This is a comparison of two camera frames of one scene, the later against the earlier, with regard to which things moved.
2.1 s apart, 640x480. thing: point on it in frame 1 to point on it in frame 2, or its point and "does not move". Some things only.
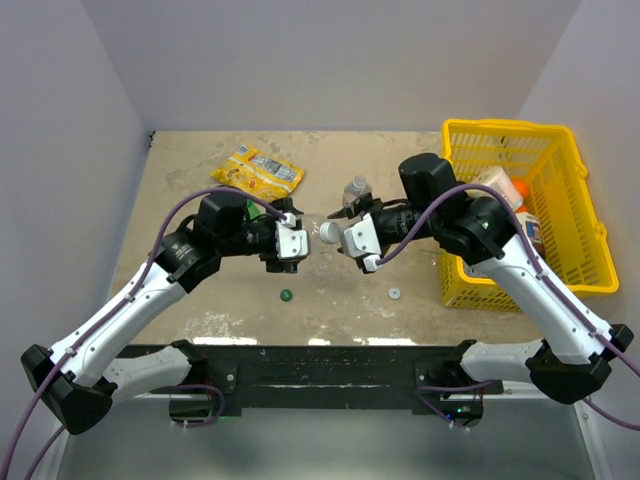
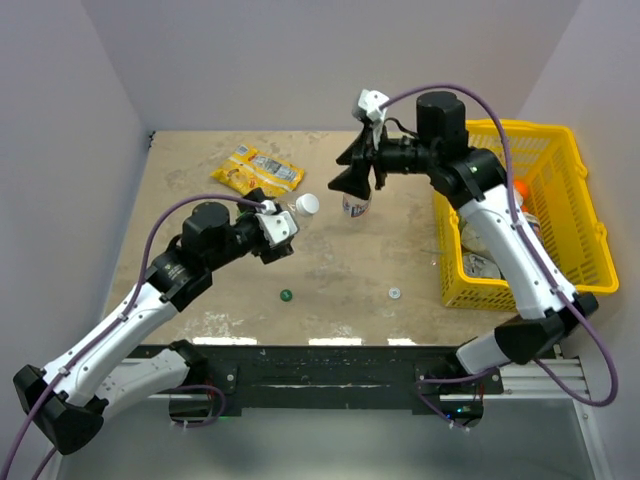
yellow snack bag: (262, 175) does not move
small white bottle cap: (394, 293) does not move
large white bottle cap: (329, 232) to (308, 203)
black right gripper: (368, 203) to (355, 179)
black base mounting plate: (425, 378) does not move
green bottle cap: (286, 295) does not move
